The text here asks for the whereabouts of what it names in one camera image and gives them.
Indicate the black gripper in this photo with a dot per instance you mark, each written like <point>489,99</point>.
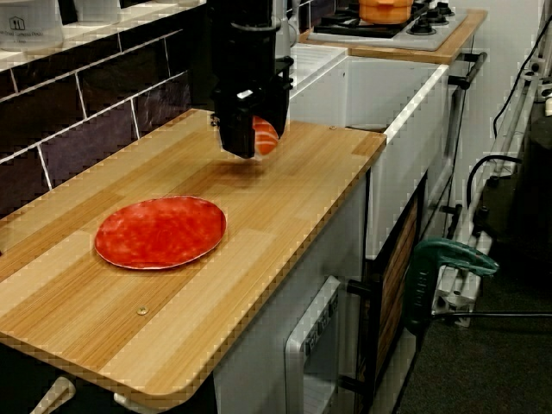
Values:
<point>254,64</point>

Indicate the toy salmon sushi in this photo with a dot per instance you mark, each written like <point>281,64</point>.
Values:
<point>265,136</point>

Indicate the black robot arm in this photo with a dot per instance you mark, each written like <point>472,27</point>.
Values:
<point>241,10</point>

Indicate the red round plate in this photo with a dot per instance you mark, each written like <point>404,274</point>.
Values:
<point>161,233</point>

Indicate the grey toy faucet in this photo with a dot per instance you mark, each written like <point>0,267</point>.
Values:
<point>285,41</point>

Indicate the black stove grate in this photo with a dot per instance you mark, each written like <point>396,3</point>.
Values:
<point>345,23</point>

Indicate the white toy sink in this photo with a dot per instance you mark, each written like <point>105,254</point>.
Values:
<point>388,86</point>

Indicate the orange toy pot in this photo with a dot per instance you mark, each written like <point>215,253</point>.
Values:
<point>384,10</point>

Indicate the wooden stove counter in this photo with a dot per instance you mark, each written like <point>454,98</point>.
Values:
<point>431,55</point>

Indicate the black stove knob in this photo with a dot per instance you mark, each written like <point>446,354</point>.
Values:
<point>444,9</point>
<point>420,28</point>

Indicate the grey toy stove top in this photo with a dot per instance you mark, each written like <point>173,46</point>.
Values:
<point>435,36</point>

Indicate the plain white container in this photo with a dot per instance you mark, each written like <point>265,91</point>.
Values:
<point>97,9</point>

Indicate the wood panel cabinet door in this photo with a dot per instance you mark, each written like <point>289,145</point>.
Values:
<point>399,284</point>

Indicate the white toy oven door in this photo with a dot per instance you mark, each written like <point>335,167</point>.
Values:
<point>310,345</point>

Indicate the green clamp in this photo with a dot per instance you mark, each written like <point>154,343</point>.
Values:
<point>420,284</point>

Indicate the white printed container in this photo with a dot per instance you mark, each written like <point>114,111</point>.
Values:
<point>30,26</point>

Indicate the white aluminium frame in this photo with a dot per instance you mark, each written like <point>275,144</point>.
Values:
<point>513,129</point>

